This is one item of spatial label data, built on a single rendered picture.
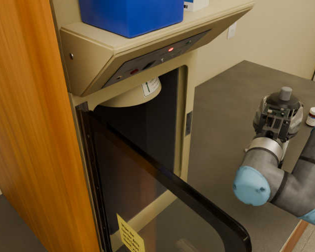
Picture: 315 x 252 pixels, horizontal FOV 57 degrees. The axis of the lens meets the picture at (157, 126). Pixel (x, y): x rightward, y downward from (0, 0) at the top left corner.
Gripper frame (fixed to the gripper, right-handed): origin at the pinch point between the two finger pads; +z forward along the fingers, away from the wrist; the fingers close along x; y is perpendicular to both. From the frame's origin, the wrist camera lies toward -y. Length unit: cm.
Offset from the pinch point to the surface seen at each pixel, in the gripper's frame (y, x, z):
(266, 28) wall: -21, 27, 118
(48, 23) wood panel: 42, 19, -57
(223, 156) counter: -23.2, 14.1, -1.8
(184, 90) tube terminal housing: 12.5, 21.5, -20.0
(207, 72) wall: -26, 43, 57
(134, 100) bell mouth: 18.4, 25.3, -35.9
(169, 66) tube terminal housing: 23.3, 21.0, -28.5
